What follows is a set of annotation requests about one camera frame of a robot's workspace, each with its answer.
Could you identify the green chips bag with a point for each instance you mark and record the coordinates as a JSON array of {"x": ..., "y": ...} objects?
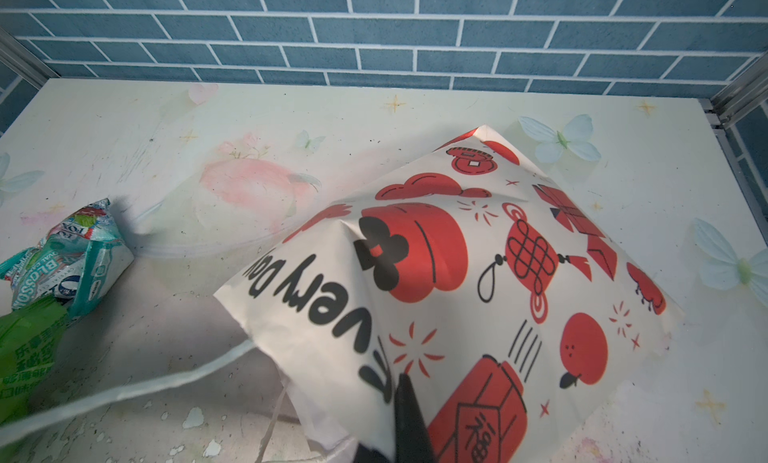
[{"x": 30, "y": 337}]

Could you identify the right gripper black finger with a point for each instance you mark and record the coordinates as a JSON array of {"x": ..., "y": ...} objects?
[{"x": 412, "y": 443}]

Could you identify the red white paper bag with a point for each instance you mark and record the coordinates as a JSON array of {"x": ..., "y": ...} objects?
[{"x": 514, "y": 310}]

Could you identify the green snack packet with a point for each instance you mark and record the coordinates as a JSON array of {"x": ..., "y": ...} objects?
[{"x": 76, "y": 263}]

